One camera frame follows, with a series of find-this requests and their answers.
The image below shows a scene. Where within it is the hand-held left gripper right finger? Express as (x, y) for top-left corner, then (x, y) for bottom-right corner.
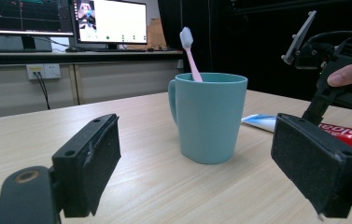
(271, 112), (352, 218)

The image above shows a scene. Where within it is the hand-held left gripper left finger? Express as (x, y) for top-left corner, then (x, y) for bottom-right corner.
(51, 113), (122, 218)

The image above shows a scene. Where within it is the toothpaste tube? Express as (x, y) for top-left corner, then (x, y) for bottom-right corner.
(241, 113), (352, 166)

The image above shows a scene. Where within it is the teal cup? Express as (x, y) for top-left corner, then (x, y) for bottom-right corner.
(167, 72), (248, 165)

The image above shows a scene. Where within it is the pink toothbrush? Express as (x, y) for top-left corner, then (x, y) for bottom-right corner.
(179, 26), (204, 83)

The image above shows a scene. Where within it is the black curtain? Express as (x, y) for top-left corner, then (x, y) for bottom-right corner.
(157, 0), (352, 102)

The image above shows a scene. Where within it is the black desk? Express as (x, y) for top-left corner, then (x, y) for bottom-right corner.
(0, 49), (185, 67)

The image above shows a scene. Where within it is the monitor with white screen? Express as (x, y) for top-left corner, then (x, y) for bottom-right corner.
(71, 0), (148, 52)

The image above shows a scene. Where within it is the brown cardboard box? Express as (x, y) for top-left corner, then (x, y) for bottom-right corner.
(126, 17), (169, 50)

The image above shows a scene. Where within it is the monitor with dark screen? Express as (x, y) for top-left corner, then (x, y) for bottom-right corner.
(0, 0), (75, 53)

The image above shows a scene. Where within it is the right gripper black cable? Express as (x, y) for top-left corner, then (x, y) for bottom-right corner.
(307, 30), (352, 45)

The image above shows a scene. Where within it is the black wall socket cable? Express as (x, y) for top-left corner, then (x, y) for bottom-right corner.
(34, 72), (52, 111)

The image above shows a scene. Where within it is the white wall socket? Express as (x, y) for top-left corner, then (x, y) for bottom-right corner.
(25, 63), (62, 80)

